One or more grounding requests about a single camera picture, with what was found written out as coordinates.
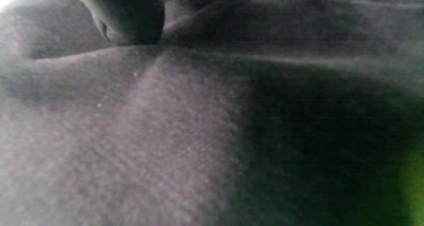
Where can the person's right hand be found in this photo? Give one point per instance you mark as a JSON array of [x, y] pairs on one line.
[[132, 17]]

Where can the black trousers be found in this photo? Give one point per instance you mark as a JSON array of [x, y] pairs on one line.
[[185, 126]]

